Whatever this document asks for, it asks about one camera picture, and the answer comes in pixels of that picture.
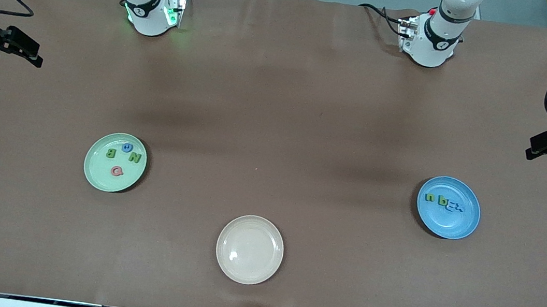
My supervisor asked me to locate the light green plate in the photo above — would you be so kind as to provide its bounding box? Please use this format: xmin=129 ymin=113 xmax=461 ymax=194
xmin=81 ymin=129 xmax=150 ymax=197

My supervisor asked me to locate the beige plate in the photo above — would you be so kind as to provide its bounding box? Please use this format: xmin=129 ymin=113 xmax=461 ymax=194
xmin=212 ymin=211 xmax=288 ymax=289

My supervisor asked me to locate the blue plate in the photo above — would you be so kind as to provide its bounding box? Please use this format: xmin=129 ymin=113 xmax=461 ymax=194
xmin=413 ymin=173 xmax=485 ymax=243

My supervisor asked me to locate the black base cable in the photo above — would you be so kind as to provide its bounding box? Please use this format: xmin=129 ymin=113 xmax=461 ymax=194
xmin=355 ymin=2 xmax=411 ymax=37

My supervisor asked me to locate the grey base connector plate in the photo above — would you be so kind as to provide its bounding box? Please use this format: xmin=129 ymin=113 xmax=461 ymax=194
xmin=396 ymin=14 xmax=421 ymax=54
xmin=161 ymin=0 xmax=189 ymax=29

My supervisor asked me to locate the brown table cover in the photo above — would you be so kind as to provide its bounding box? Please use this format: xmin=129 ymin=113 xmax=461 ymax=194
xmin=0 ymin=0 xmax=547 ymax=307

